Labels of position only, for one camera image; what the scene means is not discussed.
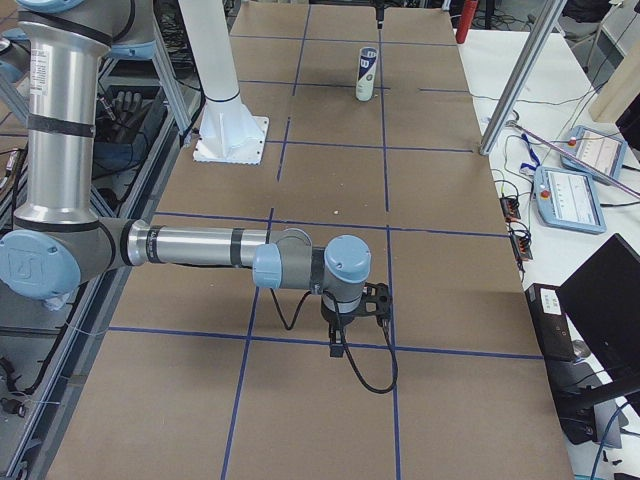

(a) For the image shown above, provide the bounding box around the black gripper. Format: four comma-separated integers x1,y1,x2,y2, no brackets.
321,292,368,358

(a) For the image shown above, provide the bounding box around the orange black usb hub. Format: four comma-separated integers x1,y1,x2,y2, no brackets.
509,229,533,262
499,196,521,221

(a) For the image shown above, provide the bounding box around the black desktop computer box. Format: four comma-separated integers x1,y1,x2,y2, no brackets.
525,283,576,362

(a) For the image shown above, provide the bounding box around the near blue teach pendant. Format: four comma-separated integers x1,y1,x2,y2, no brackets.
533,166,607,234

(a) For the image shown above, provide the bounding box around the blue teach pendant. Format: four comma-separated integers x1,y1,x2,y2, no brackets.
560,125,628,182
533,166,607,234

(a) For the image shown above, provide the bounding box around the black computer monitor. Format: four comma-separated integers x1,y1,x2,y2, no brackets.
558,233,639,373

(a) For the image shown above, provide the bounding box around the reacher grabber stick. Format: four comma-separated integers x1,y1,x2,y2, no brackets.
505,120,640,200

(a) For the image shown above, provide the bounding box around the far blue teach pendant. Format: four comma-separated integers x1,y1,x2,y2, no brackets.
560,125,628,182

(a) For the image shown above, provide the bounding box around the red cylinder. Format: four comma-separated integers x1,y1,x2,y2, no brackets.
456,0,478,45

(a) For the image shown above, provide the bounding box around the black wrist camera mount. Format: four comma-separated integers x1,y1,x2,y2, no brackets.
358,283,392,332

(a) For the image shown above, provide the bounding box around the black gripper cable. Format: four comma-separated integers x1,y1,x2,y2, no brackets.
269,287,399,394

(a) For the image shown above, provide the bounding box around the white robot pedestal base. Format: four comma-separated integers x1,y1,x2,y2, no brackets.
179,0,269,165

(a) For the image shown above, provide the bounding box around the blue lanyard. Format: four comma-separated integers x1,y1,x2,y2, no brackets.
517,130,540,176

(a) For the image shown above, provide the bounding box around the aluminium frame post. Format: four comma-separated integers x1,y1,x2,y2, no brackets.
479,0,566,156

